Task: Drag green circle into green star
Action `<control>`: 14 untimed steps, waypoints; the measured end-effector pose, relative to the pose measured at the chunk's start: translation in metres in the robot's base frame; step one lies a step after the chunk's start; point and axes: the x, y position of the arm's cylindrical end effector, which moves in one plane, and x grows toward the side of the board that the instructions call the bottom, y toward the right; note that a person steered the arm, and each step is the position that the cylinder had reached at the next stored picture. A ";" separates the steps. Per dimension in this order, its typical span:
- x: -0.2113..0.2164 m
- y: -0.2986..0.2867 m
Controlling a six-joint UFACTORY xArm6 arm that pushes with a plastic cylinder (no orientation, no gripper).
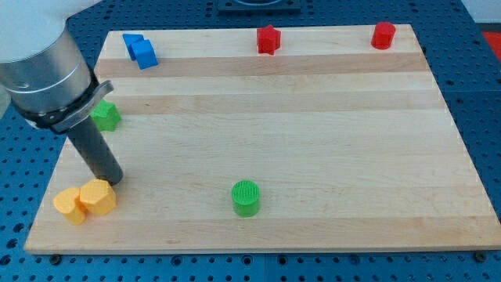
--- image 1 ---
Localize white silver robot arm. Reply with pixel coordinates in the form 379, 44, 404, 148
1, 0, 114, 133

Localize red star block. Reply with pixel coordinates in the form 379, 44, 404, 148
256, 25, 281, 56

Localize green star block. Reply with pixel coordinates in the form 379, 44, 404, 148
90, 99, 121, 132

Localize green cylinder block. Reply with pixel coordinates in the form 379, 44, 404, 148
231, 179, 261, 217

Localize wooden board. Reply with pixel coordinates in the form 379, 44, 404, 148
24, 24, 500, 255

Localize blue cube block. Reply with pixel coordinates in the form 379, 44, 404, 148
131, 39, 158, 70

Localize blue triangle block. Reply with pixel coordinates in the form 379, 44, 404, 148
122, 34, 144, 61

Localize yellow hexagon block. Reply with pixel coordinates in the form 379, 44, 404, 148
80, 179, 117, 215

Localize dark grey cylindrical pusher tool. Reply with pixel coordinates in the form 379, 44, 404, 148
67, 116, 123, 186

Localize red cylinder block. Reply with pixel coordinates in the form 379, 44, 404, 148
371, 22, 396, 50

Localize yellow heart block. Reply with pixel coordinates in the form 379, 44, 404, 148
52, 186, 87, 226

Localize red object at right edge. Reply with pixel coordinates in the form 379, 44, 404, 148
482, 31, 501, 60

